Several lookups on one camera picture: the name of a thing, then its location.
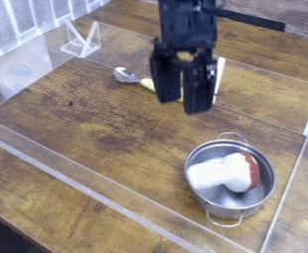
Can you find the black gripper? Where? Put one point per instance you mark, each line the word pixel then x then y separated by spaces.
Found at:
pixel 195 36

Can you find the white red plush mushroom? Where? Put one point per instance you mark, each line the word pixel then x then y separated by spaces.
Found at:
pixel 234 171

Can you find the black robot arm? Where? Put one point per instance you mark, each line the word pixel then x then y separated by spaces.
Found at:
pixel 183 65

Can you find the black strip on table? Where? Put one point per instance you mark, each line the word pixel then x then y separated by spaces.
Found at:
pixel 253 20

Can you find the clear acrylic triangular stand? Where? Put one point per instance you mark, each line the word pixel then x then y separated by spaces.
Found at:
pixel 80 46

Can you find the clear acrylic barrier panel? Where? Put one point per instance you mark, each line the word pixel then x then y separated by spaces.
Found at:
pixel 179 229

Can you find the spoon with yellow-green handle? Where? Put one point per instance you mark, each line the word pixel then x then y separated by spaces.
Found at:
pixel 126 76

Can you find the silver pot with handles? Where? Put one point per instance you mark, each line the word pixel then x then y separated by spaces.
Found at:
pixel 229 207

